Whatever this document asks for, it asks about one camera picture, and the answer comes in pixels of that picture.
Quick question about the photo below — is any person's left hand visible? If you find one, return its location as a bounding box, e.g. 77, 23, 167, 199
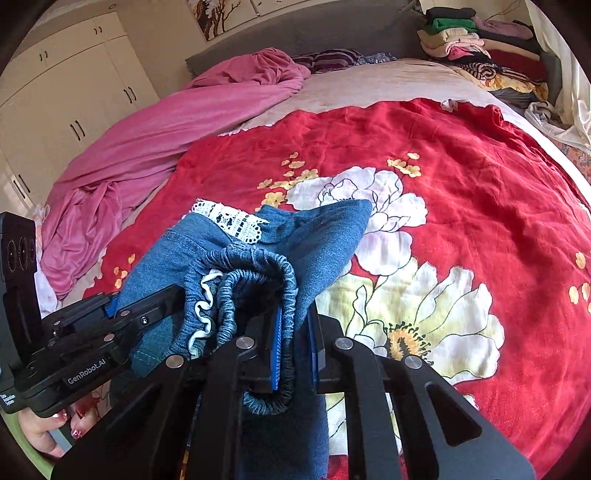
18, 397, 100, 460

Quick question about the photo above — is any beige bed sheet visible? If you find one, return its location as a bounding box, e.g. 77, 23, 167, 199
222, 58, 591, 155

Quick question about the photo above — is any stack of folded clothes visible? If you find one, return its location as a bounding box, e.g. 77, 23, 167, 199
418, 6, 550, 107

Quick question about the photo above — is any grey headboard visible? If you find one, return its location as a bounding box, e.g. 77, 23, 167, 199
185, 0, 426, 88

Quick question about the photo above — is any white curtain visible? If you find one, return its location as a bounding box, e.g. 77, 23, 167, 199
526, 0, 591, 139

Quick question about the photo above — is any tree wall painting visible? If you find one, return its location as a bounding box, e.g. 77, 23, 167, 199
187, 0, 308, 41

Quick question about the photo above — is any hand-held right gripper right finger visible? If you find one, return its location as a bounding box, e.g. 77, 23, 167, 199
307, 305, 536, 480

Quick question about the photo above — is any blue denim pants lace trim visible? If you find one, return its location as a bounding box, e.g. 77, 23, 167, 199
111, 198, 375, 480

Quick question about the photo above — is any striped garment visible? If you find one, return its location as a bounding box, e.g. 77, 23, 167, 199
293, 50, 365, 75

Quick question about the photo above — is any cream wardrobe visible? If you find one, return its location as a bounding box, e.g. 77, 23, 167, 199
0, 11, 160, 213

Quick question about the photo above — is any red floral blanket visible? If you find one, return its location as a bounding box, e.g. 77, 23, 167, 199
88, 97, 591, 480

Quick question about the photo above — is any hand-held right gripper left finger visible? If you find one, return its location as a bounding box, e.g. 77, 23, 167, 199
51, 307, 284, 480

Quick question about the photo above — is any white crumpled cloth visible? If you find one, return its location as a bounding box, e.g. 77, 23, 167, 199
524, 99, 591, 153

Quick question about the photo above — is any pink cloth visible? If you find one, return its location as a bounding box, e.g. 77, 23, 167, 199
39, 48, 312, 301

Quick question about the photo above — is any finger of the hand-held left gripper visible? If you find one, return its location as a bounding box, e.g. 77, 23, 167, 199
115, 282, 188, 333
102, 292, 123, 320

